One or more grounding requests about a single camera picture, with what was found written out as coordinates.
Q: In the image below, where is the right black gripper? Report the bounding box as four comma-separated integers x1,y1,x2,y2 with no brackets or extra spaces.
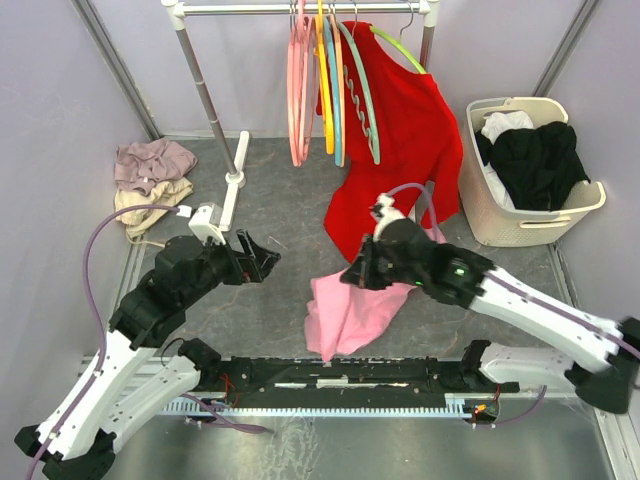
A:
342,233,425,290

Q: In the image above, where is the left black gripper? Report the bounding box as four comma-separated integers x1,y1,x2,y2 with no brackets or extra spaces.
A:
181,227,281,306

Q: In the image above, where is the pink t shirt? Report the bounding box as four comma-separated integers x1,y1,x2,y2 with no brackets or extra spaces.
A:
304,227,447,362

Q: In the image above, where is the teal wavy hanger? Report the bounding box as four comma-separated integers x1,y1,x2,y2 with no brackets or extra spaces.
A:
338,23,381,165

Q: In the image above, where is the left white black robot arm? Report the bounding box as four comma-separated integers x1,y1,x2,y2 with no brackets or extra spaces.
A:
14,230,281,479

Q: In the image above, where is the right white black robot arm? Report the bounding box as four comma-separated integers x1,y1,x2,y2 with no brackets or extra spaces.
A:
340,219,639,415

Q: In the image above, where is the pink hanger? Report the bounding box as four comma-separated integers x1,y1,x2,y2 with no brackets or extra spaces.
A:
298,1,317,164
287,1,306,167

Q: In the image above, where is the red t shirt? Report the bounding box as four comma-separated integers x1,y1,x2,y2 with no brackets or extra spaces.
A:
324,21,463,261

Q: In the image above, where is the yellow hanger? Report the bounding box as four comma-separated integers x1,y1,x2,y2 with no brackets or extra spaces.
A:
314,0,335,154

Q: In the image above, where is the light blue hanger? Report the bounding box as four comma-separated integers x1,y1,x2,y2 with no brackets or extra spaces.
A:
324,13,345,167

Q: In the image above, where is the lime green hanger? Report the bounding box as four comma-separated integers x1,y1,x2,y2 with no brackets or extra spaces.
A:
370,1,427,74

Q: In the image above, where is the white metal clothes rack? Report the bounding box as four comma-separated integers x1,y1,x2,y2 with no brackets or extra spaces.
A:
162,1,440,232

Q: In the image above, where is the beige crumpled garment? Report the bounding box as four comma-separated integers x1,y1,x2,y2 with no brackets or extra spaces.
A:
114,178,194,247

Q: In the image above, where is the cream laundry basket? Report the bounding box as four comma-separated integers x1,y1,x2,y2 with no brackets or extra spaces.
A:
458,97,606,247

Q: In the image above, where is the mauve crumpled garment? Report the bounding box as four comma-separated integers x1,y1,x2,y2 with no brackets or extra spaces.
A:
114,138,198,196

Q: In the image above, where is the white garment in basket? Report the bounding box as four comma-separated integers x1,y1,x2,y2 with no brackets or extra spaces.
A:
479,111,534,209

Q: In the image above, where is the black garment in basket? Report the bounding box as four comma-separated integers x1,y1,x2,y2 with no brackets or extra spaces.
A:
475,121,589,211

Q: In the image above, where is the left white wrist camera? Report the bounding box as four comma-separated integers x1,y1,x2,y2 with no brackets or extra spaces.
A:
177,203,226,245

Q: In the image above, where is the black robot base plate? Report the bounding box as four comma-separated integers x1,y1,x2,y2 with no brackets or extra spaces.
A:
195,357,520,408

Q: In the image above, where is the light blue cable duct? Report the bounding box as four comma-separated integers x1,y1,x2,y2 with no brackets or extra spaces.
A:
162,393,501,417

